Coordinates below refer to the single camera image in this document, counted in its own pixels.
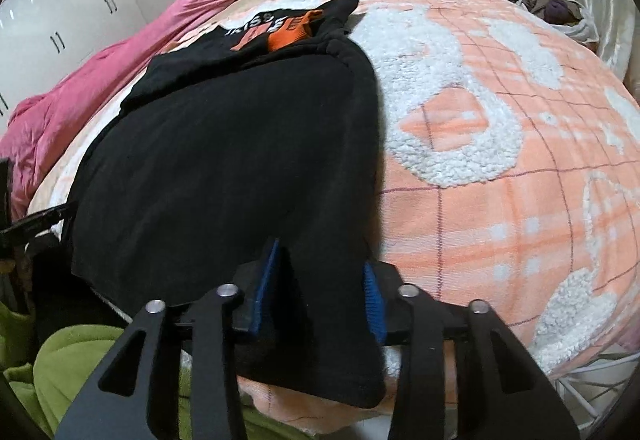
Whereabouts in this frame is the black printed t-shirt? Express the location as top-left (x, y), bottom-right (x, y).
top-left (63, 0), bottom-right (385, 408)

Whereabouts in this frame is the bag of dark clothes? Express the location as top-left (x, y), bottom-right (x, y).
top-left (518, 0), bottom-right (600, 52)

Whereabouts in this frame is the pink quilt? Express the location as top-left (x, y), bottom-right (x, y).
top-left (1, 0), bottom-right (236, 219)

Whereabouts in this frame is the green sleeve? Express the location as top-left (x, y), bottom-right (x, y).
top-left (1, 303), bottom-right (313, 439)

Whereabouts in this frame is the orange white plaid blanket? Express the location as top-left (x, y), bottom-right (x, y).
top-left (27, 0), bottom-right (640, 436)

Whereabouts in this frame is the white wardrobe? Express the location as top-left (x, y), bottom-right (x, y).
top-left (0, 0), bottom-right (145, 128)

